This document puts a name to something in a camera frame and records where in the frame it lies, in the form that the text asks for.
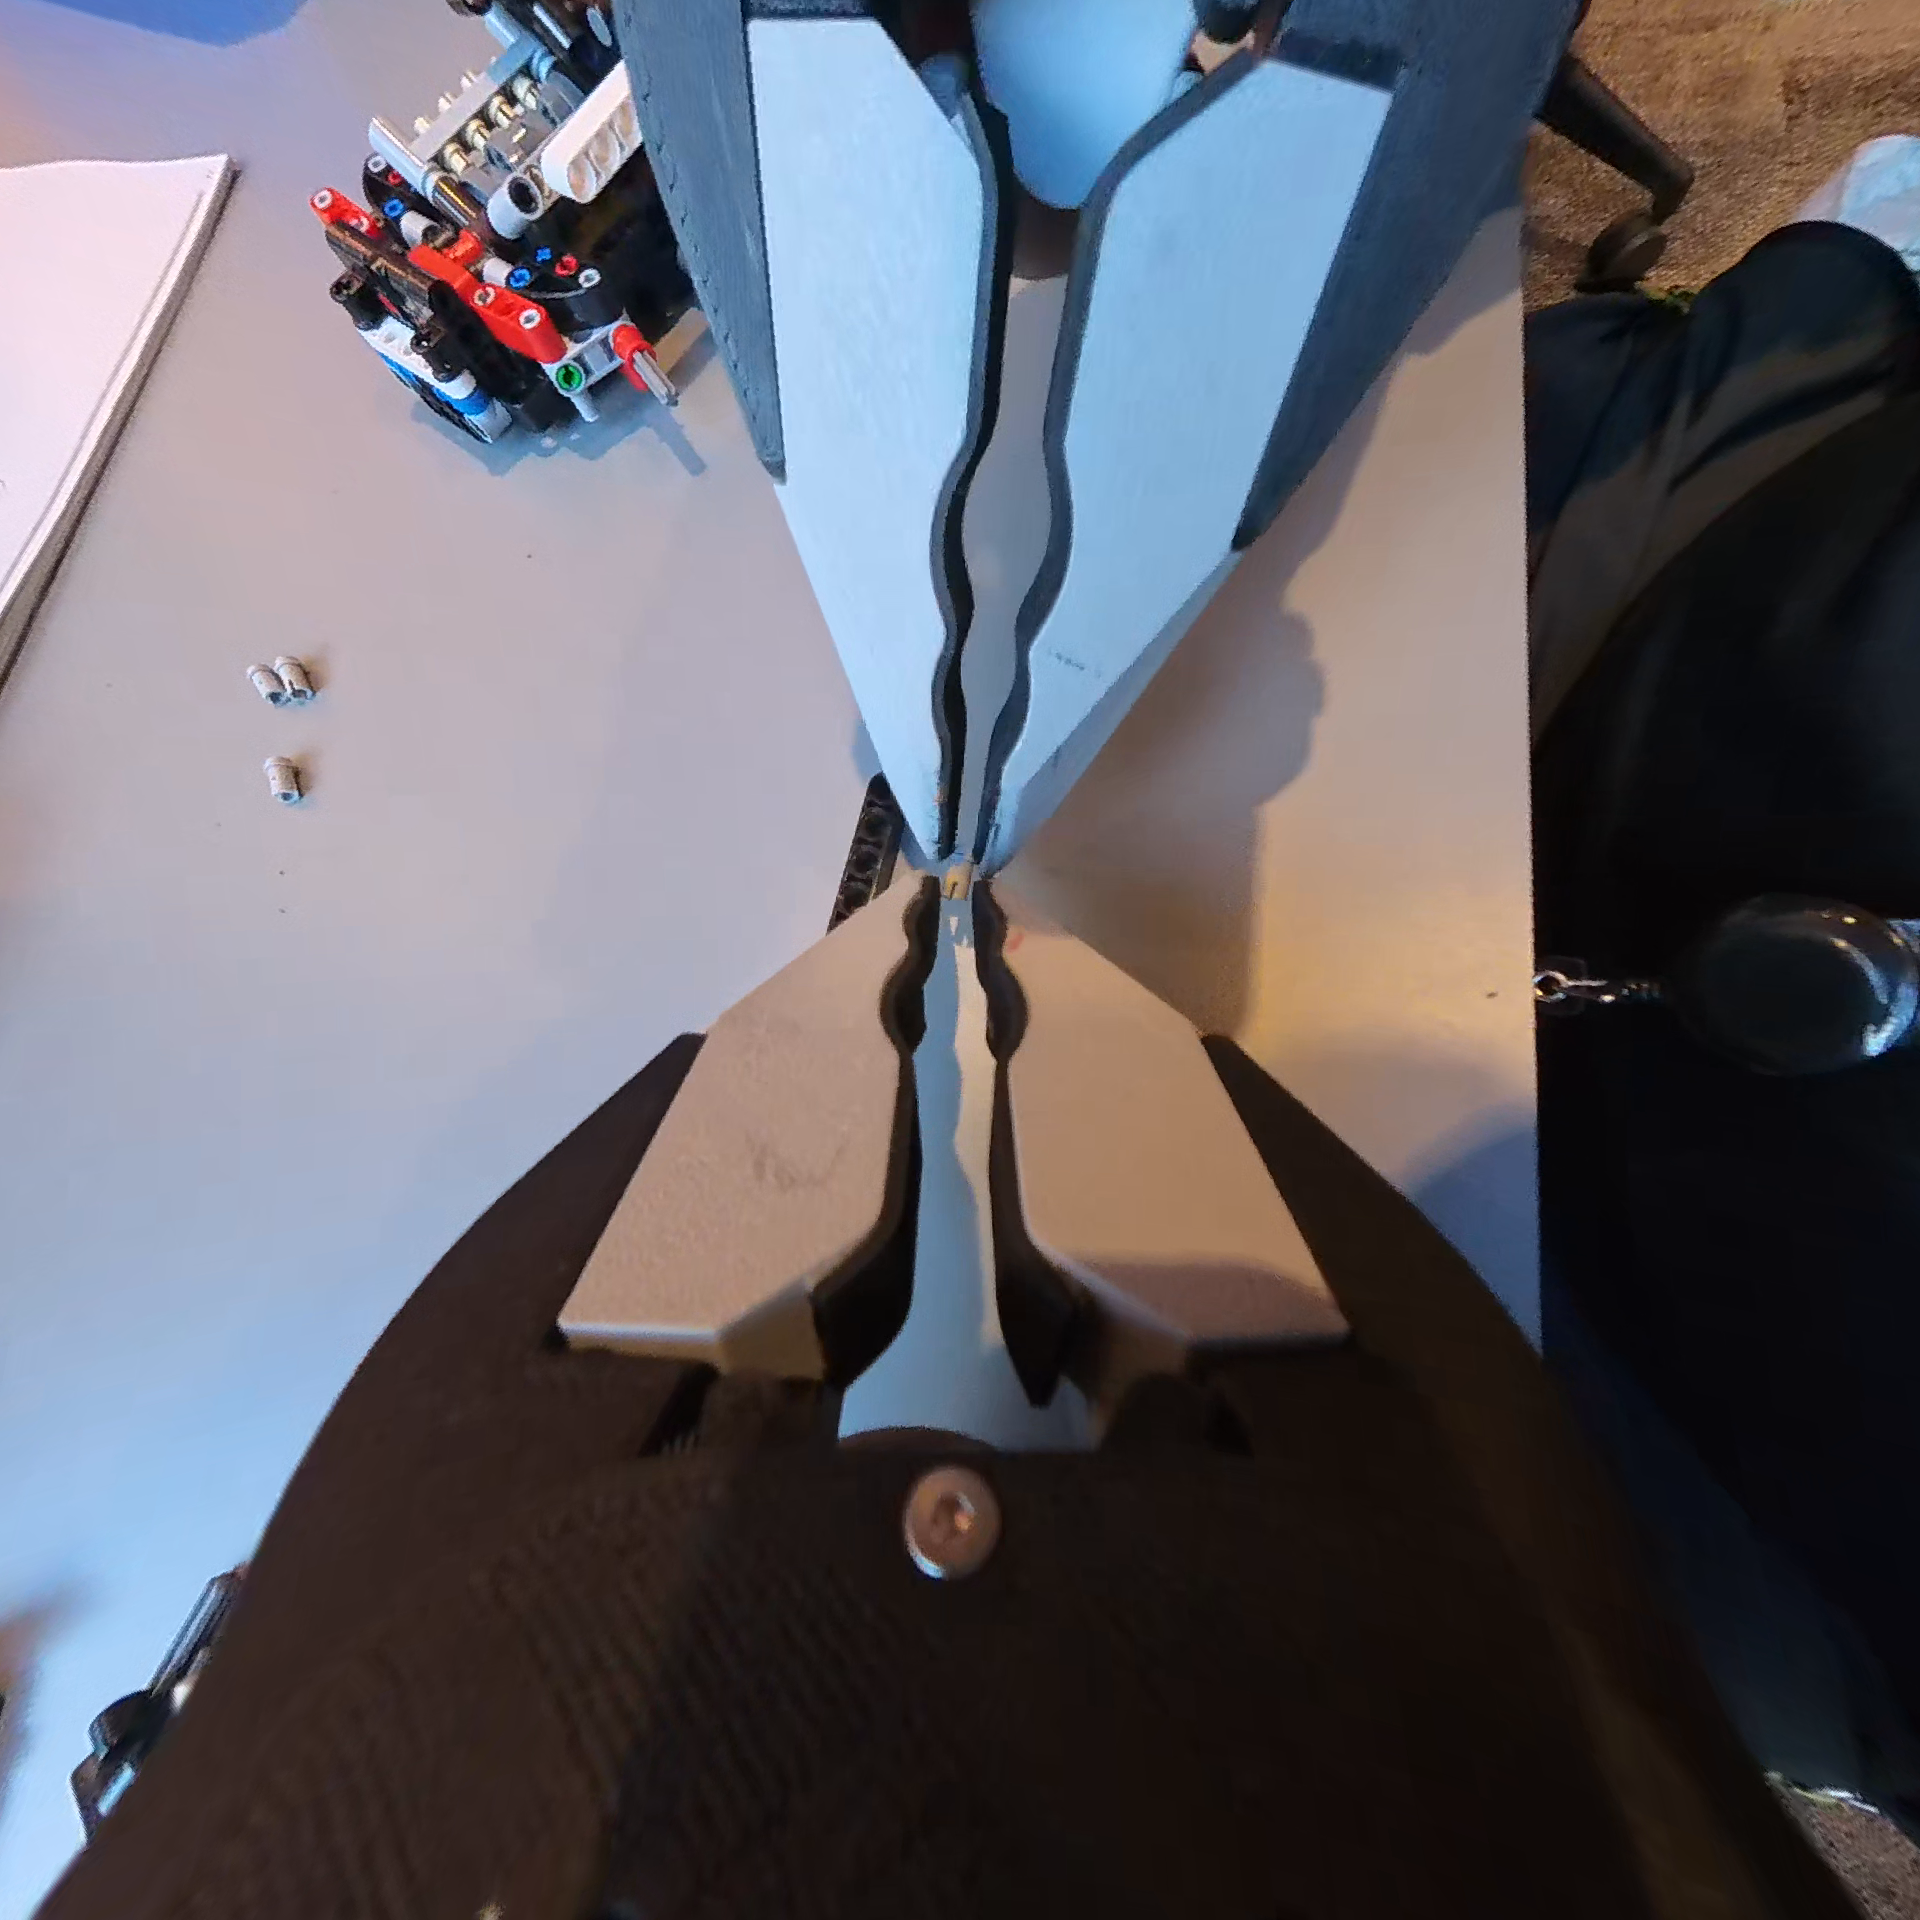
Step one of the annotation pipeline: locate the grey desk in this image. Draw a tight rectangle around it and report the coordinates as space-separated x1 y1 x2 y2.
0 0 1548 1854

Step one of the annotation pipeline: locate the black badge reel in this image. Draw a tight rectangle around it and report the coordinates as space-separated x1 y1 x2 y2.
1533 896 1920 1077

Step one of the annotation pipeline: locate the partly built toy car chassis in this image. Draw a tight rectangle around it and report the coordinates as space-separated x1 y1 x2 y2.
307 0 706 447

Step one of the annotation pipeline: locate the black office chair base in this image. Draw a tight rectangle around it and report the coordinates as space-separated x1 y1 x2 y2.
1528 46 1700 290

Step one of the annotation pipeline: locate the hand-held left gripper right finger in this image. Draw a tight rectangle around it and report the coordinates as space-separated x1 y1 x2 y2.
972 878 1354 1408

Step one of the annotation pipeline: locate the building instruction booklet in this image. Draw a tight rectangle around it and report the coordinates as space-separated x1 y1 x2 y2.
0 151 239 696

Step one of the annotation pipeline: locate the long black toy beam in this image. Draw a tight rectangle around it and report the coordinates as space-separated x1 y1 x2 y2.
829 779 911 933

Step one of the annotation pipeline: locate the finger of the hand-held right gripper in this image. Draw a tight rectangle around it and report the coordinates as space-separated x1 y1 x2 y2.
975 58 1400 878
744 16 1008 873

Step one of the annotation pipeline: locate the person's dark clothing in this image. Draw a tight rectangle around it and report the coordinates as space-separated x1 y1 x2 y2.
1522 224 1920 1801

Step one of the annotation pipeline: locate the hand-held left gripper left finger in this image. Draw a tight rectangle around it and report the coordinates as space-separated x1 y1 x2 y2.
555 873 941 1392

